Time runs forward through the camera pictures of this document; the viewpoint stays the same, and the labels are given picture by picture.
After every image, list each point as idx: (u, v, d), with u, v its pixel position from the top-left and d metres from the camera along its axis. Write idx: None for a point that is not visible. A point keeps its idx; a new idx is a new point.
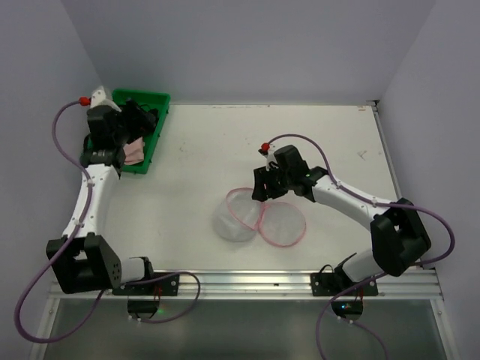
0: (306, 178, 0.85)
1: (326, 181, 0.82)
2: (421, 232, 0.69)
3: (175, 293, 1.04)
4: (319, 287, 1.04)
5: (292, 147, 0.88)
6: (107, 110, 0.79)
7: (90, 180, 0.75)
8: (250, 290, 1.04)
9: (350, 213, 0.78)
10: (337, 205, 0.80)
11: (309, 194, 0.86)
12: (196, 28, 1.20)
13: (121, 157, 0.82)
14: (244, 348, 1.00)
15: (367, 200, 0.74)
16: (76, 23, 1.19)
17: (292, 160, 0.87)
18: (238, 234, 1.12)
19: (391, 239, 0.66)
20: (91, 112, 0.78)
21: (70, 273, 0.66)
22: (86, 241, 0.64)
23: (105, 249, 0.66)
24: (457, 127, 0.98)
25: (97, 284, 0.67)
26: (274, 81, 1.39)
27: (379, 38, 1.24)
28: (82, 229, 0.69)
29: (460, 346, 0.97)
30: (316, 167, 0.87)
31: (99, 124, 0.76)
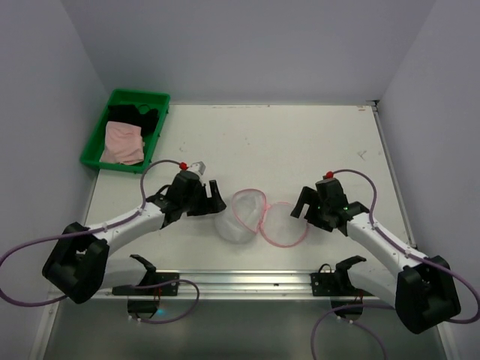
0: (342, 211, 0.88)
1: (364, 219, 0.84)
2: (451, 294, 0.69)
3: (175, 293, 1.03)
4: (319, 287, 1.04)
5: (336, 180, 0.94)
6: (196, 179, 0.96)
7: (140, 210, 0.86)
8: (250, 290, 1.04)
9: (380, 256, 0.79)
10: (370, 244, 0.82)
11: (343, 226, 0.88)
12: (196, 28, 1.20)
13: (175, 214, 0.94)
14: (244, 347, 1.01)
15: (401, 250, 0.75)
16: (76, 23, 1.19)
17: (332, 192, 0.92)
18: (241, 237, 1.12)
19: (416, 293, 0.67)
20: (186, 172, 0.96)
21: (59, 259, 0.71)
22: (93, 243, 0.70)
23: (100, 263, 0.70)
24: (457, 127, 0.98)
25: (69, 285, 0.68)
26: (274, 81, 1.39)
27: (380, 38, 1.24)
28: (102, 232, 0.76)
29: (459, 346, 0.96)
30: (355, 202, 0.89)
31: (183, 185, 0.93)
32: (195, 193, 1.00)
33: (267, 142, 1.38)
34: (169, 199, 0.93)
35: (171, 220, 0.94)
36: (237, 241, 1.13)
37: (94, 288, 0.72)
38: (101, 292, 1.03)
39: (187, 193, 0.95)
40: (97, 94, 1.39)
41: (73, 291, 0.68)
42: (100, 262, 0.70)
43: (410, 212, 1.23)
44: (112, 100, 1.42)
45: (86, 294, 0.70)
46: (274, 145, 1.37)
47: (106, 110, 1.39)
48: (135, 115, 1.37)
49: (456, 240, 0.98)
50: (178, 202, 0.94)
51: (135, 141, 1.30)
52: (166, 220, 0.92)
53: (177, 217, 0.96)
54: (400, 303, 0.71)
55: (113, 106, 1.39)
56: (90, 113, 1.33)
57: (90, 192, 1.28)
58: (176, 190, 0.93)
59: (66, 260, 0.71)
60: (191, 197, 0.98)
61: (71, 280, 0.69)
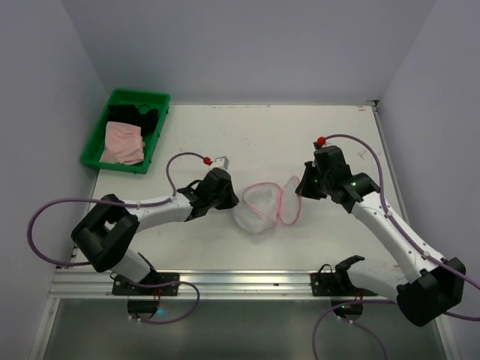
0: (348, 186, 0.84)
1: (376, 203, 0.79)
2: (457, 294, 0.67)
3: (175, 293, 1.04)
4: (319, 287, 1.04)
5: (337, 148, 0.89)
6: (227, 179, 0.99)
7: (171, 198, 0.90)
8: (249, 290, 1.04)
9: (391, 247, 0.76)
10: (380, 234, 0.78)
11: (346, 203, 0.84)
12: (196, 28, 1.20)
13: (200, 210, 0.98)
14: (244, 348, 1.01)
15: (418, 249, 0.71)
16: (75, 22, 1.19)
17: (334, 162, 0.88)
18: (261, 229, 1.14)
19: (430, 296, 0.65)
20: (219, 172, 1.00)
21: (91, 225, 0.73)
22: (125, 217, 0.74)
23: (127, 237, 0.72)
24: (458, 127, 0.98)
25: (94, 251, 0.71)
26: (274, 82, 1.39)
27: (380, 38, 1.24)
28: (134, 209, 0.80)
29: (459, 346, 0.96)
30: (361, 177, 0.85)
31: (214, 181, 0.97)
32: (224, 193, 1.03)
33: (267, 142, 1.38)
34: (199, 195, 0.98)
35: (196, 216, 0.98)
36: (255, 232, 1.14)
37: (115, 262, 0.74)
38: (101, 292, 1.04)
39: (216, 191, 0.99)
40: (97, 93, 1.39)
41: (96, 257, 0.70)
42: (127, 236, 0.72)
43: (411, 212, 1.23)
44: (112, 99, 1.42)
45: (108, 265, 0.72)
46: (275, 145, 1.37)
47: (106, 110, 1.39)
48: (134, 115, 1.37)
49: (457, 239, 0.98)
50: (205, 199, 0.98)
51: (135, 140, 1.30)
52: (192, 214, 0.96)
53: (202, 213, 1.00)
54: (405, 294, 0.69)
55: (113, 106, 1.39)
56: (90, 113, 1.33)
57: (90, 192, 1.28)
58: (205, 187, 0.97)
59: (96, 228, 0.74)
60: (220, 196, 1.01)
61: (97, 247, 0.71)
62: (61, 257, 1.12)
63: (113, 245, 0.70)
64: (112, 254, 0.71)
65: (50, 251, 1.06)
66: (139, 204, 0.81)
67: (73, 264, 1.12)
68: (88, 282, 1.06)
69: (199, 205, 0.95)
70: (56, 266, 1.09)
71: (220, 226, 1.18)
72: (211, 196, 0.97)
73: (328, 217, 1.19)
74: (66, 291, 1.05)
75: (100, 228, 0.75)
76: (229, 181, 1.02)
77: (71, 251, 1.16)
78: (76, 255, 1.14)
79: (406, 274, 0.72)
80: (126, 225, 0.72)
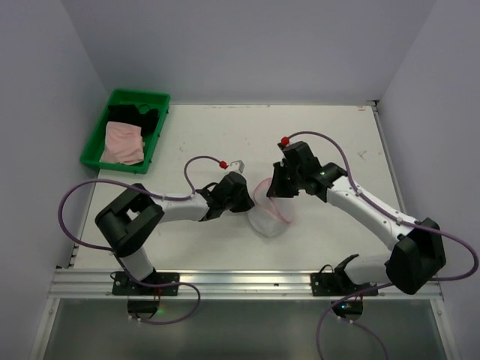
0: (319, 177, 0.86)
1: (346, 186, 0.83)
2: (439, 254, 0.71)
3: (175, 293, 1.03)
4: (319, 287, 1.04)
5: (303, 143, 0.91)
6: (242, 183, 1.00)
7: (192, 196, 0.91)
8: (249, 290, 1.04)
9: (369, 223, 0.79)
10: (356, 214, 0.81)
11: (321, 193, 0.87)
12: (196, 28, 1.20)
13: (214, 211, 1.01)
14: (244, 348, 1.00)
15: (392, 217, 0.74)
16: (76, 22, 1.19)
17: (304, 157, 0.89)
18: (271, 229, 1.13)
19: (412, 262, 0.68)
20: (235, 175, 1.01)
21: (115, 211, 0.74)
22: (151, 206, 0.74)
23: (151, 225, 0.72)
24: (458, 127, 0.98)
25: (116, 235, 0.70)
26: (274, 82, 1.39)
27: (380, 38, 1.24)
28: (159, 199, 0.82)
29: (459, 346, 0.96)
30: (330, 166, 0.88)
31: (229, 184, 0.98)
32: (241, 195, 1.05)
33: (267, 142, 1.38)
34: (215, 196, 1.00)
35: (211, 217, 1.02)
36: (269, 233, 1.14)
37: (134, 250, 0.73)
38: (101, 292, 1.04)
39: (232, 194, 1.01)
40: (97, 93, 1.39)
41: (118, 241, 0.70)
42: (151, 225, 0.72)
43: (411, 212, 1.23)
44: (112, 99, 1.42)
45: (127, 251, 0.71)
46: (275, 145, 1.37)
47: (106, 110, 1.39)
48: (135, 115, 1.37)
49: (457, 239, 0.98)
50: (220, 202, 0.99)
51: (136, 140, 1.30)
52: (206, 215, 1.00)
53: (216, 214, 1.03)
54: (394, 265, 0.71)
55: (114, 106, 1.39)
56: (90, 112, 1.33)
57: (90, 192, 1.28)
58: (221, 190, 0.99)
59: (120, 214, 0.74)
60: (234, 199, 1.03)
61: (120, 232, 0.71)
62: (61, 257, 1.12)
63: (136, 231, 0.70)
64: (133, 241, 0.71)
65: (50, 251, 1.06)
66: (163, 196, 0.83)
67: (73, 264, 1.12)
68: (88, 282, 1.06)
69: (213, 207, 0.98)
70: (56, 266, 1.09)
71: (220, 226, 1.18)
72: (226, 199, 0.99)
73: (328, 217, 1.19)
74: (67, 291, 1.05)
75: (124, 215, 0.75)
76: (245, 184, 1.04)
77: (71, 251, 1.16)
78: (76, 254, 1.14)
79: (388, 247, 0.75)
80: (151, 214, 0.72)
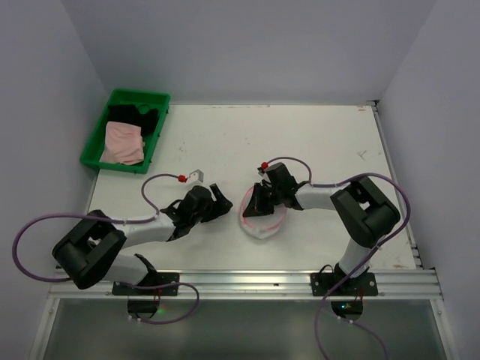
0: (292, 191, 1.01)
1: (304, 185, 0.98)
2: (382, 199, 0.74)
3: (175, 293, 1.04)
4: (319, 287, 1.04)
5: (282, 164, 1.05)
6: (207, 197, 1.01)
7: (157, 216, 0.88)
8: (249, 291, 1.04)
9: (326, 202, 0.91)
10: (317, 201, 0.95)
11: (297, 205, 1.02)
12: (196, 28, 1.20)
13: (181, 229, 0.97)
14: (244, 348, 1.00)
15: (331, 186, 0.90)
16: (76, 22, 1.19)
17: (282, 176, 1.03)
18: (256, 232, 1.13)
19: (346, 208, 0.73)
20: (199, 191, 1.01)
21: (73, 241, 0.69)
22: (112, 232, 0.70)
23: (113, 253, 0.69)
24: (457, 126, 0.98)
25: (76, 269, 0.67)
26: (274, 82, 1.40)
27: (380, 38, 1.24)
28: (121, 224, 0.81)
29: (460, 346, 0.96)
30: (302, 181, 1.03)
31: (195, 201, 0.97)
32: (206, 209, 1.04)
33: (267, 142, 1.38)
34: (180, 214, 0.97)
35: (178, 235, 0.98)
36: (257, 236, 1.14)
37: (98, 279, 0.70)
38: (101, 292, 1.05)
39: (197, 210, 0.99)
40: (97, 94, 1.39)
41: (78, 274, 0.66)
42: (112, 253, 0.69)
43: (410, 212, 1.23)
44: (112, 100, 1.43)
45: (91, 282, 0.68)
46: (274, 145, 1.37)
47: (106, 110, 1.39)
48: (135, 115, 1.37)
49: (457, 238, 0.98)
50: (187, 219, 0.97)
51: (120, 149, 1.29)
52: (173, 234, 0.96)
53: (184, 232, 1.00)
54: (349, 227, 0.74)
55: (113, 106, 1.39)
56: (90, 113, 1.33)
57: (91, 192, 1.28)
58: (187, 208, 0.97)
59: (81, 243, 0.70)
60: (200, 214, 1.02)
61: (81, 262, 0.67)
62: None
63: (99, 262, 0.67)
64: (98, 271, 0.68)
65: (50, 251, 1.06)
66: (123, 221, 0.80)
67: None
68: None
69: (179, 225, 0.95)
70: (56, 266, 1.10)
71: (220, 226, 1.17)
72: (191, 215, 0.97)
73: (328, 217, 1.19)
74: (67, 291, 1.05)
75: (85, 243, 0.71)
76: (209, 199, 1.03)
77: None
78: None
79: None
80: (111, 241, 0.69)
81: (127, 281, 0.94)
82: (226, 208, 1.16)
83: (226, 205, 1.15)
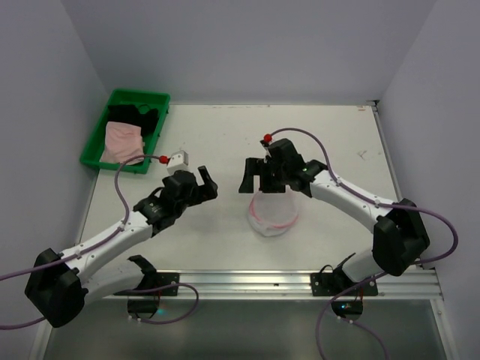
0: (302, 173, 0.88)
1: (325, 177, 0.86)
2: (421, 233, 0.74)
3: (175, 293, 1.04)
4: (319, 287, 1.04)
5: (288, 141, 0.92)
6: (191, 181, 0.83)
7: (124, 225, 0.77)
8: (249, 291, 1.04)
9: (352, 211, 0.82)
10: (337, 202, 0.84)
11: (306, 189, 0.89)
12: (196, 28, 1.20)
13: (165, 220, 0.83)
14: (245, 348, 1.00)
15: (370, 201, 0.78)
16: (76, 22, 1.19)
17: (288, 154, 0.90)
18: (264, 229, 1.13)
19: (393, 240, 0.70)
20: (181, 175, 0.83)
21: (37, 286, 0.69)
22: (64, 274, 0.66)
23: (72, 293, 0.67)
24: (457, 126, 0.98)
25: (46, 313, 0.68)
26: (274, 82, 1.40)
27: (380, 38, 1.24)
28: (74, 259, 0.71)
29: (460, 346, 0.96)
30: (313, 161, 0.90)
31: (175, 191, 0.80)
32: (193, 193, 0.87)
33: None
34: (162, 205, 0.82)
35: (162, 227, 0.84)
36: (263, 234, 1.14)
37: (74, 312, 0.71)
38: None
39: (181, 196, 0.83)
40: (97, 93, 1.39)
41: (50, 318, 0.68)
42: (71, 295, 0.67)
43: None
44: (112, 99, 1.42)
45: (65, 319, 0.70)
46: None
47: (106, 110, 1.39)
48: (135, 115, 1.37)
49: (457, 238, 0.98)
50: (170, 209, 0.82)
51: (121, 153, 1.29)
52: (156, 228, 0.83)
53: (169, 223, 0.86)
54: (379, 252, 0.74)
55: (113, 106, 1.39)
56: (90, 113, 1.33)
57: (91, 192, 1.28)
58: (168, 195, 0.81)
59: (44, 282, 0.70)
60: (187, 200, 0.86)
61: (47, 307, 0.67)
62: None
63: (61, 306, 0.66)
64: (70, 306, 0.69)
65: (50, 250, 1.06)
66: (77, 252, 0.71)
67: None
68: None
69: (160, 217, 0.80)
70: None
71: (220, 226, 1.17)
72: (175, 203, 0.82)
73: (328, 217, 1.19)
74: None
75: (50, 280, 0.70)
76: (196, 183, 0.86)
77: None
78: None
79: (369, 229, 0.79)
80: (64, 286, 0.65)
81: (126, 288, 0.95)
82: (214, 196, 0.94)
83: (213, 190, 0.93)
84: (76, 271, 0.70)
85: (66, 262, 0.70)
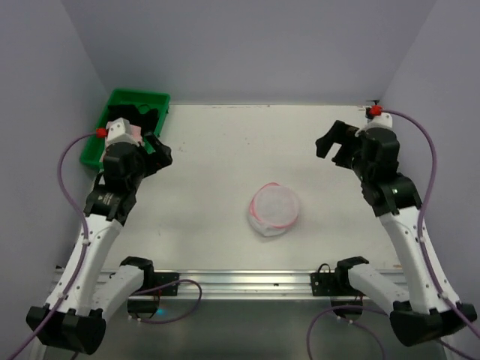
0: (385, 187, 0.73)
1: (410, 218, 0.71)
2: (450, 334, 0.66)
3: (175, 293, 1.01)
4: (319, 287, 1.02)
5: (396, 140, 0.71)
6: (130, 152, 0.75)
7: (86, 240, 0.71)
8: (250, 290, 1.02)
9: (407, 270, 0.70)
10: (399, 248, 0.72)
11: (379, 206, 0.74)
12: (196, 28, 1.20)
13: (127, 203, 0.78)
14: (241, 348, 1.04)
15: (437, 286, 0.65)
16: (76, 22, 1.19)
17: (384, 160, 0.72)
18: (264, 229, 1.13)
19: (428, 334, 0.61)
20: (114, 149, 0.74)
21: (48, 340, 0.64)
22: (65, 319, 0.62)
23: (85, 325, 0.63)
24: (457, 126, 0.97)
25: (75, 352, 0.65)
26: (274, 82, 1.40)
27: (381, 38, 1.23)
28: (64, 302, 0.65)
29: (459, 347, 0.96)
30: (408, 181, 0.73)
31: (122, 167, 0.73)
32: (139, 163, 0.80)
33: (267, 142, 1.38)
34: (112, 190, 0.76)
35: (128, 212, 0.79)
36: (263, 234, 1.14)
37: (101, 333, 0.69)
38: None
39: (127, 170, 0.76)
40: (97, 93, 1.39)
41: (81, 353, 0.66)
42: (85, 325, 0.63)
43: None
44: (112, 99, 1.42)
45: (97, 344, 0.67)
46: (274, 145, 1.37)
47: (106, 110, 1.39)
48: (134, 115, 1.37)
49: (456, 238, 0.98)
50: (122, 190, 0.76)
51: None
52: (123, 215, 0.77)
53: (132, 202, 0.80)
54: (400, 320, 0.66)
55: (113, 106, 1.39)
56: (90, 113, 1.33)
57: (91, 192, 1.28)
58: (112, 175, 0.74)
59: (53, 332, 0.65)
60: (135, 172, 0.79)
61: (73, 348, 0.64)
62: (61, 257, 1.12)
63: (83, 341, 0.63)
64: (93, 331, 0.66)
65: (50, 250, 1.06)
66: (61, 293, 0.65)
67: None
68: None
69: (116, 204, 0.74)
70: (56, 266, 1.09)
71: (220, 226, 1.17)
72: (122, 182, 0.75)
73: (328, 218, 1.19)
74: None
75: None
76: (135, 150, 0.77)
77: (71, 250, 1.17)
78: None
79: (412, 299, 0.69)
80: (72, 328, 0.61)
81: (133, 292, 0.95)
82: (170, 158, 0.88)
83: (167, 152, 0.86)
84: (73, 310, 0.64)
85: (58, 308, 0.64)
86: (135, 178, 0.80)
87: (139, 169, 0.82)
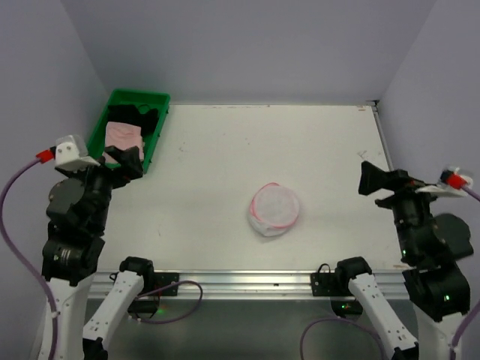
0: (436, 289, 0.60)
1: (452, 326, 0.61)
2: None
3: (175, 294, 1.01)
4: (319, 287, 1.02)
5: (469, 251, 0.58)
6: (76, 199, 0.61)
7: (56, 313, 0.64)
8: (249, 290, 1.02)
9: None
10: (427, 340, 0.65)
11: (418, 295, 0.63)
12: (196, 28, 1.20)
13: (92, 253, 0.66)
14: None
15: None
16: (76, 22, 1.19)
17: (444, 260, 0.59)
18: (264, 229, 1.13)
19: None
20: (56, 200, 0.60)
21: None
22: None
23: None
24: (457, 125, 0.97)
25: None
26: (274, 82, 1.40)
27: (381, 37, 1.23)
28: None
29: None
30: (465, 284, 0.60)
31: (75, 216, 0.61)
32: (98, 202, 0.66)
33: (267, 142, 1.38)
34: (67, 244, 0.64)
35: (97, 259, 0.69)
36: (263, 234, 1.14)
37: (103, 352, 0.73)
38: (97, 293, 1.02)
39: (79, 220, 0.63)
40: (97, 93, 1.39)
41: None
42: None
43: None
44: (112, 99, 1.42)
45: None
46: (274, 145, 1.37)
47: (106, 110, 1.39)
48: (134, 115, 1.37)
49: None
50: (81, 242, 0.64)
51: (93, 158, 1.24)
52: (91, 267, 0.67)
53: (100, 247, 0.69)
54: None
55: (113, 106, 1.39)
56: (89, 113, 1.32)
57: None
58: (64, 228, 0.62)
59: None
60: (93, 213, 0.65)
61: None
62: None
63: None
64: None
65: None
66: None
67: None
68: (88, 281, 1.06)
69: (73, 263, 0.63)
70: None
71: (220, 225, 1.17)
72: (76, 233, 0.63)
73: (328, 218, 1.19)
74: None
75: None
76: (84, 190, 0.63)
77: None
78: None
79: None
80: None
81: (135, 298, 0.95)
82: (141, 172, 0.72)
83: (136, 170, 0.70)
84: None
85: None
86: (97, 217, 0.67)
87: (100, 205, 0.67)
